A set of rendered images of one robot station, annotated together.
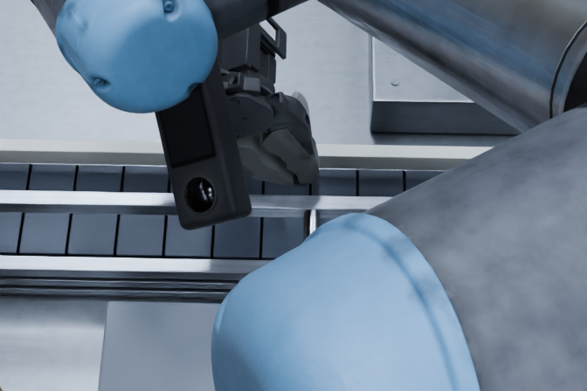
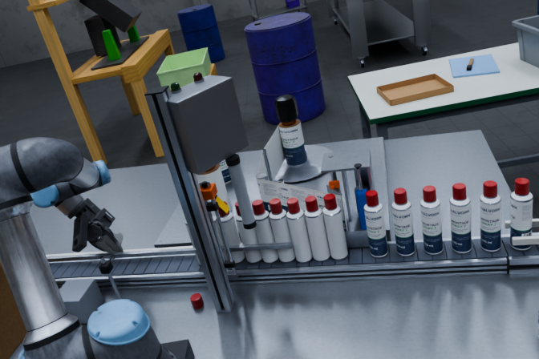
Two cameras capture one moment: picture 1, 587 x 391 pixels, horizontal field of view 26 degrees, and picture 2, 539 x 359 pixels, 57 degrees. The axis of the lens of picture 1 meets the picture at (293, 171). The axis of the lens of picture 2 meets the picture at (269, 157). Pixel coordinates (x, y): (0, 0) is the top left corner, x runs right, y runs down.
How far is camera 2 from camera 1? 1.10 m
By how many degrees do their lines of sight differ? 35
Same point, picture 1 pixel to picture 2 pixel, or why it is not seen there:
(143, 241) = (87, 273)
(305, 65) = (151, 244)
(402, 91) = (161, 242)
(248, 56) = (96, 217)
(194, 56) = (50, 195)
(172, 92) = (46, 202)
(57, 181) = (75, 264)
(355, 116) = not seen: hidden behind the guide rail
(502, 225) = not seen: outside the picture
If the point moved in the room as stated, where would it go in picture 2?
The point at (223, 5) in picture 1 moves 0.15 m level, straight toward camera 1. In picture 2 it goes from (60, 187) to (34, 216)
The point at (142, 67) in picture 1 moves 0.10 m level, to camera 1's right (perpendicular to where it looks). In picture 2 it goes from (39, 196) to (70, 192)
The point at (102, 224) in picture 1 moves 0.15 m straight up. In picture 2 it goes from (80, 271) to (63, 235)
